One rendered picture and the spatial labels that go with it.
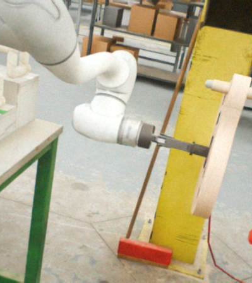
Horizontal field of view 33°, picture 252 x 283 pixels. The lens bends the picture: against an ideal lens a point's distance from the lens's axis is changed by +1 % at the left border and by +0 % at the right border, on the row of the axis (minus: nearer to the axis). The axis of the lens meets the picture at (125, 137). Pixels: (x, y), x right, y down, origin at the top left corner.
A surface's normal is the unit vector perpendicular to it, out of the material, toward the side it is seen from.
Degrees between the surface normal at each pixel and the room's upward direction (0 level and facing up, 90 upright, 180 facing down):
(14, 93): 90
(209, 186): 81
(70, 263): 0
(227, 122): 74
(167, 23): 90
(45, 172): 90
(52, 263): 0
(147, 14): 90
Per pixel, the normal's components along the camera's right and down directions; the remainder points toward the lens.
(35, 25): 0.36, 0.73
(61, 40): 0.75, 0.56
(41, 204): -0.24, 0.33
